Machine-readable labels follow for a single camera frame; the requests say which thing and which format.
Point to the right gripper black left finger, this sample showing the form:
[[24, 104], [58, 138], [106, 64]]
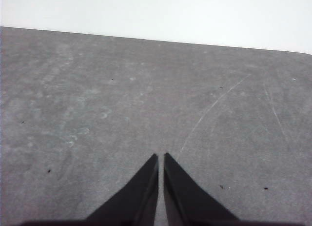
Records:
[[136, 199]]

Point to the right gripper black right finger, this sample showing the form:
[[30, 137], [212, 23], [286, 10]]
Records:
[[187, 201]]

